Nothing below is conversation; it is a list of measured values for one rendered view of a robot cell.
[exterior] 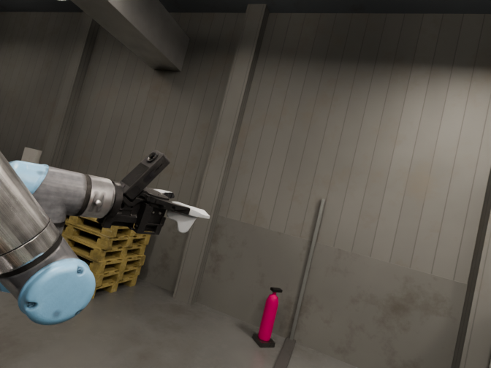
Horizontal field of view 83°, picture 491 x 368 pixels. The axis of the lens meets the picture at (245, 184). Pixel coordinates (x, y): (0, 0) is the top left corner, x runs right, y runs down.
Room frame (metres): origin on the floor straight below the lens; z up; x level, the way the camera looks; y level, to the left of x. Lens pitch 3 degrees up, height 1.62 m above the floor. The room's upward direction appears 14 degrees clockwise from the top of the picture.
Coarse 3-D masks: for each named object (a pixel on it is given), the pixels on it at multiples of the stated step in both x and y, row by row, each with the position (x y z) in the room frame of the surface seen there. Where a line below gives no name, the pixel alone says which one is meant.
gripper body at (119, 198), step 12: (120, 192) 0.51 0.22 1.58; (144, 192) 0.55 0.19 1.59; (156, 192) 0.60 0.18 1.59; (120, 204) 0.51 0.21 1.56; (132, 204) 0.55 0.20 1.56; (144, 204) 0.55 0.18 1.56; (156, 204) 0.56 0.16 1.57; (108, 216) 0.51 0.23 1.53; (120, 216) 0.53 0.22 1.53; (132, 216) 0.55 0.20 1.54; (144, 216) 0.55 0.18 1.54; (156, 216) 0.58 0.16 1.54; (108, 228) 0.53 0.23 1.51; (132, 228) 0.57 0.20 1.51; (144, 228) 0.56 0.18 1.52; (156, 228) 0.58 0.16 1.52
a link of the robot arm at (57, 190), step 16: (32, 176) 0.41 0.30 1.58; (48, 176) 0.42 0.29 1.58; (64, 176) 0.44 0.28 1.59; (80, 176) 0.47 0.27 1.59; (32, 192) 0.40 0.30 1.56; (48, 192) 0.42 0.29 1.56; (64, 192) 0.44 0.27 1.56; (80, 192) 0.45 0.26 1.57; (48, 208) 0.42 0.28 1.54; (64, 208) 0.45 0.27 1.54; (80, 208) 0.46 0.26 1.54
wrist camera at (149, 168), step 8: (152, 152) 0.57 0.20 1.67; (160, 152) 0.57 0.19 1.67; (144, 160) 0.57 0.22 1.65; (152, 160) 0.55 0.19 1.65; (160, 160) 0.55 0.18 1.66; (168, 160) 0.57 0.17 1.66; (136, 168) 0.56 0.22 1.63; (144, 168) 0.55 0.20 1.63; (152, 168) 0.55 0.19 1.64; (160, 168) 0.56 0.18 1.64; (128, 176) 0.56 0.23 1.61; (136, 176) 0.55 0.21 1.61; (144, 176) 0.54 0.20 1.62; (152, 176) 0.55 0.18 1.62; (128, 184) 0.54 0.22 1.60; (136, 184) 0.54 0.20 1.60; (144, 184) 0.55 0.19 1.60; (128, 192) 0.53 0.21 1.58; (136, 192) 0.54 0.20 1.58
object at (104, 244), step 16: (64, 224) 4.14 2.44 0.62; (80, 224) 3.62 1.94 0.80; (96, 224) 3.93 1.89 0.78; (80, 240) 3.54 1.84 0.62; (96, 240) 3.73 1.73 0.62; (112, 240) 3.49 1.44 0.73; (128, 240) 3.76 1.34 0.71; (144, 240) 4.10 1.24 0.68; (80, 256) 3.89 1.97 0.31; (96, 256) 3.41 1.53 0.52; (112, 256) 3.72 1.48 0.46; (128, 256) 3.89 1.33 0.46; (144, 256) 4.15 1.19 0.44; (96, 272) 3.41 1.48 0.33; (112, 272) 3.64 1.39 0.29; (128, 272) 4.14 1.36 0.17; (96, 288) 3.49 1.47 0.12; (112, 288) 3.74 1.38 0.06
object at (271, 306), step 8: (272, 288) 3.40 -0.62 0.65; (280, 288) 3.46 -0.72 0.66; (272, 296) 3.38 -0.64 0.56; (272, 304) 3.35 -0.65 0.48; (264, 312) 3.39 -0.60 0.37; (272, 312) 3.35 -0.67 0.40; (264, 320) 3.37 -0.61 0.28; (272, 320) 3.36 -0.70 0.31; (264, 328) 3.36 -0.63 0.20; (272, 328) 3.38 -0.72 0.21; (256, 336) 3.42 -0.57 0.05; (264, 336) 3.35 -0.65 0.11; (264, 344) 3.31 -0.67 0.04; (272, 344) 3.35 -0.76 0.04
